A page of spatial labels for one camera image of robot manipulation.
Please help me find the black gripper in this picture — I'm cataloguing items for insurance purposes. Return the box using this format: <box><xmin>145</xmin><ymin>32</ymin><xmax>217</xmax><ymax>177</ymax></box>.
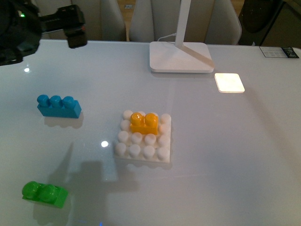
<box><xmin>39</xmin><ymin>5</ymin><xmax>87</xmax><ymax>48</ymax></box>

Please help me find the yellow toy block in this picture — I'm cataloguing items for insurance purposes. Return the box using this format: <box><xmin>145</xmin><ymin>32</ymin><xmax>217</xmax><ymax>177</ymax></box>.
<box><xmin>130</xmin><ymin>112</ymin><xmax>158</xmax><ymax>135</ymax></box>

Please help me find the blue toy block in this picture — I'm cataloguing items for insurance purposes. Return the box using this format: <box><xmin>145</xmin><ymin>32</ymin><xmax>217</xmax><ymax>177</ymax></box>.
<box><xmin>37</xmin><ymin>95</ymin><xmax>81</xmax><ymax>119</ymax></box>

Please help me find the green toy block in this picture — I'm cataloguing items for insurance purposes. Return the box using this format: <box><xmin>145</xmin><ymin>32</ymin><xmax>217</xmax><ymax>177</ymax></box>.
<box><xmin>22</xmin><ymin>181</ymin><xmax>68</xmax><ymax>208</ymax></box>

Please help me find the beige chair left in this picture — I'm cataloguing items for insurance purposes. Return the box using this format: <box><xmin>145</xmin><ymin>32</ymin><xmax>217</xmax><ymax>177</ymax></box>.
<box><xmin>35</xmin><ymin>0</ymin><xmax>127</xmax><ymax>41</ymax></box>

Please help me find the beige chair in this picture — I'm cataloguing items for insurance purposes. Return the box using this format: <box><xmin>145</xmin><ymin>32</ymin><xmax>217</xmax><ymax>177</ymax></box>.
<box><xmin>35</xmin><ymin>0</ymin><xmax>127</xmax><ymax>41</ymax></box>
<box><xmin>129</xmin><ymin>0</ymin><xmax>242</xmax><ymax>45</ymax></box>

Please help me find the white desk lamp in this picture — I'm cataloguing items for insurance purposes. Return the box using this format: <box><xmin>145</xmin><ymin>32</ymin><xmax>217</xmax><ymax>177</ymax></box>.
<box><xmin>150</xmin><ymin>0</ymin><xmax>214</xmax><ymax>73</ymax></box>

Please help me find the beige chair right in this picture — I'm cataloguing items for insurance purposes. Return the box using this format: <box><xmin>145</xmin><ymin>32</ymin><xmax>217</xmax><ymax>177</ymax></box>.
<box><xmin>129</xmin><ymin>0</ymin><xmax>242</xmax><ymax>45</ymax></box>

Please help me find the black label sticker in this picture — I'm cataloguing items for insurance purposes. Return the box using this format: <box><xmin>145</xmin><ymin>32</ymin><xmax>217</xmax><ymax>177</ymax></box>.
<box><xmin>260</xmin><ymin>46</ymin><xmax>299</xmax><ymax>59</ymax></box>

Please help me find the white studded base plate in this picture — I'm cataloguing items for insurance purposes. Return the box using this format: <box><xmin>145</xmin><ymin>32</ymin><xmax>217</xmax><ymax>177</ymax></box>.
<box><xmin>114</xmin><ymin>110</ymin><xmax>172</xmax><ymax>163</ymax></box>

